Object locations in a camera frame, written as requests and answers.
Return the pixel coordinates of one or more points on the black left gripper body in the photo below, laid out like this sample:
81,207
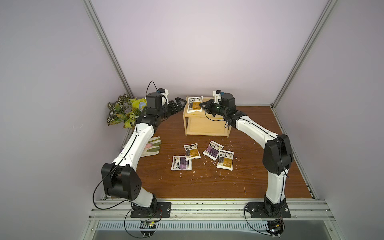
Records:
165,111

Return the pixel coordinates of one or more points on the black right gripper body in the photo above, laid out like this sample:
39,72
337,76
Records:
212,108

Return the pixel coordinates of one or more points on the purple coffee bag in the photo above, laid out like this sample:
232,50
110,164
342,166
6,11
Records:
181,163
212,151

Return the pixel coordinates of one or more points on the yellow coffee bag small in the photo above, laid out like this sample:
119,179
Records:
192,152

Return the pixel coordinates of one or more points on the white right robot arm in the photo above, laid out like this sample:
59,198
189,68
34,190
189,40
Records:
277,156

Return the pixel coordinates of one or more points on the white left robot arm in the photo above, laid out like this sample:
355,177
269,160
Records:
119,178

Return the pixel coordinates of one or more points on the light wooden two-tier shelf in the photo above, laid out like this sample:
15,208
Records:
202,124

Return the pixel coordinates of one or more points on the purple coffee bag flat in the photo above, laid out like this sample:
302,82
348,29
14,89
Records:
181,163

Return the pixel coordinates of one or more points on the green artificial plant in vase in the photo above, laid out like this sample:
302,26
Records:
125,110

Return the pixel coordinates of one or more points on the left circuit board connector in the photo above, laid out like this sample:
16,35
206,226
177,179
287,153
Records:
148,228

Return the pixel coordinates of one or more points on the circuit board connector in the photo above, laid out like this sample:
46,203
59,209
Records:
276,227
148,228

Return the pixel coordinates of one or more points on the right circuit board connector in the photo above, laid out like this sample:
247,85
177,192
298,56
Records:
276,227

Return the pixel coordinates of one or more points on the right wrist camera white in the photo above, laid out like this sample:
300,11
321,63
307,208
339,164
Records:
217,96

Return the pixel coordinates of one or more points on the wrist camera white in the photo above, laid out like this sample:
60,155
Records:
164,93
217,96

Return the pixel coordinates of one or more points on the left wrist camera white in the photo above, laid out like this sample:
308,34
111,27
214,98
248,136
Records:
164,93

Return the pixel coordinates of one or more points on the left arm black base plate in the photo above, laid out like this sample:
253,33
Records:
156,210

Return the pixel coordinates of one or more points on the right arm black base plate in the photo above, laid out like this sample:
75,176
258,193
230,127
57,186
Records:
266,210

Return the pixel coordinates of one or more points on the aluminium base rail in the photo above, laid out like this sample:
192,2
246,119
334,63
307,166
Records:
210,215

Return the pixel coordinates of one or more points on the aluminium frame corner post left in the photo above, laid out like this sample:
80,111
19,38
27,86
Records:
92,13

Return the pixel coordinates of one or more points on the aluminium frame corner post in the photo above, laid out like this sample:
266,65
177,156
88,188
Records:
325,14
92,13

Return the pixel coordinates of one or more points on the aluminium frame corner post right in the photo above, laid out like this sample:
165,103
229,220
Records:
325,14

